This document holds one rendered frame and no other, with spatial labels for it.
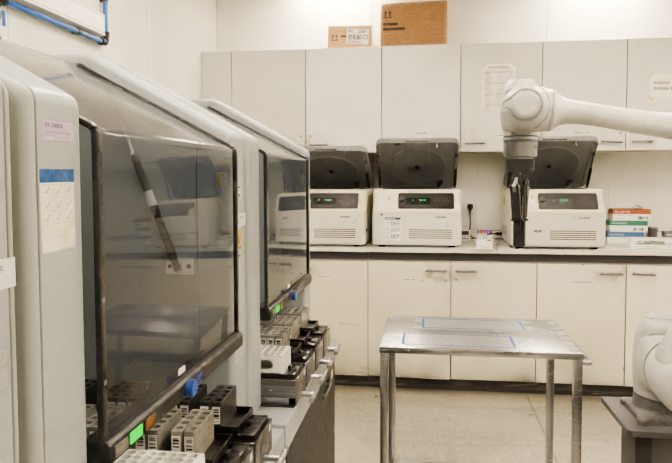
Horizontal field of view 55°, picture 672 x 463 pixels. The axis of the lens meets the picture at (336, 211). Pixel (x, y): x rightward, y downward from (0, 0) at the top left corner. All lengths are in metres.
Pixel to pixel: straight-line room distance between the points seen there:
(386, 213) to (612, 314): 1.47
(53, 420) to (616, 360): 3.74
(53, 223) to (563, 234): 3.54
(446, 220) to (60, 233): 3.34
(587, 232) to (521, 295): 0.54
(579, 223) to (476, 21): 1.60
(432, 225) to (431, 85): 0.94
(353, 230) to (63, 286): 3.28
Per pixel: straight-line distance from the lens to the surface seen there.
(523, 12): 4.79
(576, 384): 2.07
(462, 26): 4.74
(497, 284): 4.06
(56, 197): 0.81
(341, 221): 4.03
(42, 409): 0.83
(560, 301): 4.13
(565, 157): 4.37
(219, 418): 1.39
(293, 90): 4.40
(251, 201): 1.59
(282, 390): 1.76
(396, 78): 4.32
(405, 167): 4.36
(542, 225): 4.06
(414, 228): 4.00
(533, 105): 1.58
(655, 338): 1.86
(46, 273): 0.80
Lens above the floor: 1.34
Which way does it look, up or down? 3 degrees down
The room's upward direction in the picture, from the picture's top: straight up
